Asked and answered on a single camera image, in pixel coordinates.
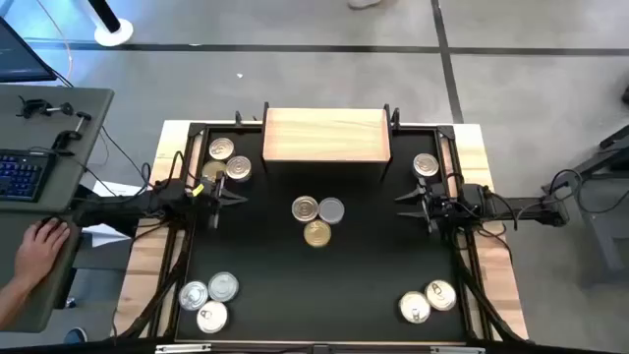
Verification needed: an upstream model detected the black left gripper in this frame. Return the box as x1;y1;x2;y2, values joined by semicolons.
199;170;249;230

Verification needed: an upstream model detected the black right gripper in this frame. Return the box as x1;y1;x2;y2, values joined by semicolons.
395;176;452;233

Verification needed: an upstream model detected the blue label tuna can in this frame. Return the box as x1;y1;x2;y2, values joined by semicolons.
225;155;254;184
291;195;320;223
424;278;458;313
398;290;432;325
207;137;236;161
412;152;440;179

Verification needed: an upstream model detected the green label gold-lid can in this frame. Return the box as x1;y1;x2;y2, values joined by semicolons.
200;159;228;184
303;218;332;249

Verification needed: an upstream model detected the green label silver-lid can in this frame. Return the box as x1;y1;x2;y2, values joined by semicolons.
317;197;346;225
207;270;241;303

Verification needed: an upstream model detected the person's forearm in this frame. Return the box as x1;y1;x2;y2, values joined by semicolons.
0;279;30;331

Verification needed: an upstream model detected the wooden shelf with black legs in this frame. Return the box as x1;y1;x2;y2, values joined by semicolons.
261;101;400;182

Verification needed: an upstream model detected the shiny ringed silver-lid can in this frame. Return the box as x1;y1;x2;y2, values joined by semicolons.
177;279;210;312

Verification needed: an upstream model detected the black table mat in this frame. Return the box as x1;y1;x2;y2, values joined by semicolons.
174;128;468;343

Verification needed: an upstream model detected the white pull-tab lid can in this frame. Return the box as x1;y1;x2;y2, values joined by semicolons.
196;300;230;334

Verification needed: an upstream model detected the white paper sheet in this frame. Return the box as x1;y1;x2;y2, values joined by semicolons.
81;180;148;248

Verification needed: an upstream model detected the black desk clamp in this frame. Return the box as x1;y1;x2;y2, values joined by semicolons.
51;111;93;151
16;95;75;120

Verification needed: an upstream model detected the person's hand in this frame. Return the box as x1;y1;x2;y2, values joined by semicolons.
13;218;72;291

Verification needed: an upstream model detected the grey desk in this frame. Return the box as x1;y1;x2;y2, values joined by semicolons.
0;84;115;333

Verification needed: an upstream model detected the white floor stand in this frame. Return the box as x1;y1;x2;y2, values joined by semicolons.
86;0;135;48

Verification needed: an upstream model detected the person's blue shoe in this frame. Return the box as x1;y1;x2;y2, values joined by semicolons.
63;326;88;345

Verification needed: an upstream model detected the backlit black keyboard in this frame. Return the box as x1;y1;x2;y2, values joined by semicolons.
0;149;56;203

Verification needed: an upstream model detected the black computer monitor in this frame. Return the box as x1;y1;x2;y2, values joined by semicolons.
0;17;58;84

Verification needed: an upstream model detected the black metal table frame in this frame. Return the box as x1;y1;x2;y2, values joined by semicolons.
111;110;530;345

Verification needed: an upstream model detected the silver metal bracket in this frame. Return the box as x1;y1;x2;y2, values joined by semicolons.
155;343;212;354
430;346;486;354

